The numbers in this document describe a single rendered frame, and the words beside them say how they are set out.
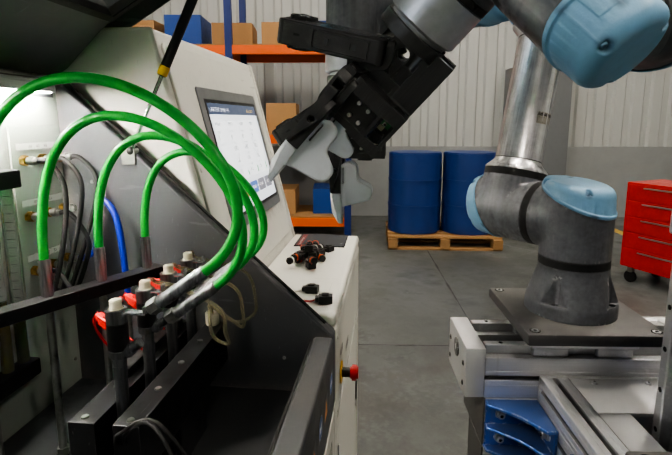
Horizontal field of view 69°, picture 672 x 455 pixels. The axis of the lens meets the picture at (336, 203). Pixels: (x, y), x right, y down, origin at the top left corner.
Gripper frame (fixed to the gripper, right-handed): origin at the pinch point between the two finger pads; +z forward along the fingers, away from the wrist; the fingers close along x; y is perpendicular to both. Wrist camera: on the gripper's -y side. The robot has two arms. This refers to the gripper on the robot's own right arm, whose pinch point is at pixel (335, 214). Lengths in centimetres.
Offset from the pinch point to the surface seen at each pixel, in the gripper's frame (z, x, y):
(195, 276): 6.3, -13.1, -16.6
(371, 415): 122, 142, 2
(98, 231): 4.7, 3.3, -40.0
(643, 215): 58, 350, 213
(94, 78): -18.5, -13.1, -28.6
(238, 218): -1.5, -13.0, -10.7
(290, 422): 28.3, -9.1, -5.1
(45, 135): -11, 14, -56
